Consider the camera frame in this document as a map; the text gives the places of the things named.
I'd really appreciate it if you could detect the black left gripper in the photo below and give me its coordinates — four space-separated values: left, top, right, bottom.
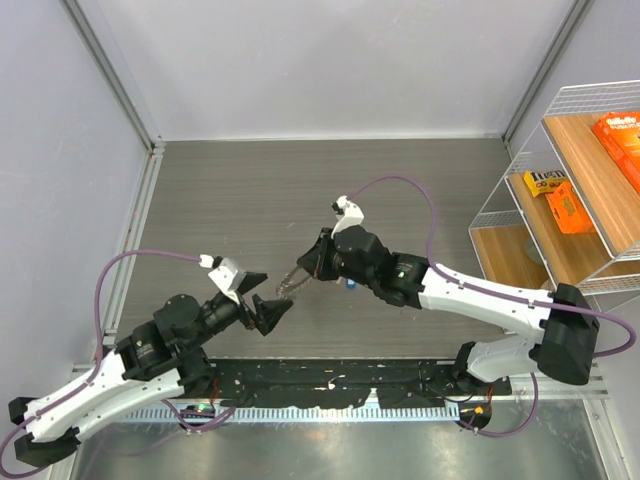
185 271 294 351

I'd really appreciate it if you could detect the round steel keyring disc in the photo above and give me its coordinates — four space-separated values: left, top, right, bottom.
276 266 313 300

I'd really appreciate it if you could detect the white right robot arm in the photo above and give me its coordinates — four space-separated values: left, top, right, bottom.
296 226 600 394

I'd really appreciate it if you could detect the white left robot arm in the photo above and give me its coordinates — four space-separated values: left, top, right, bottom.
8 293 293 469

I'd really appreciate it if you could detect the yellow M&M's bag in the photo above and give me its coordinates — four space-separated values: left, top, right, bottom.
523 170 568 198

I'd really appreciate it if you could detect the orange Reese's box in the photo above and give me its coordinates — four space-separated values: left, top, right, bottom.
545 181 595 234

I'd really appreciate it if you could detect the orange Gillette box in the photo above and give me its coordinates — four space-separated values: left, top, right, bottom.
592 111 640 192

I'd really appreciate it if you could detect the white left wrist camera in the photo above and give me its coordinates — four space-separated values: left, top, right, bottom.
199 254 246 305

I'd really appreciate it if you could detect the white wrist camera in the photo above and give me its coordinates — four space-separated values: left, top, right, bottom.
199 254 246 305
331 195 364 239

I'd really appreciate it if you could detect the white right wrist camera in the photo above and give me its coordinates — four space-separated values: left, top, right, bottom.
331 195 364 239

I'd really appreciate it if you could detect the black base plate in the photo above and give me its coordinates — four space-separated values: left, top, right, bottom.
180 358 512 409

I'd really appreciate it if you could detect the white slotted cable duct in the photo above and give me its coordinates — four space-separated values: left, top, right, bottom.
122 403 461 422

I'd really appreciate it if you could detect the white wire shelf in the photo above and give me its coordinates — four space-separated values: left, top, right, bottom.
469 80 639 295

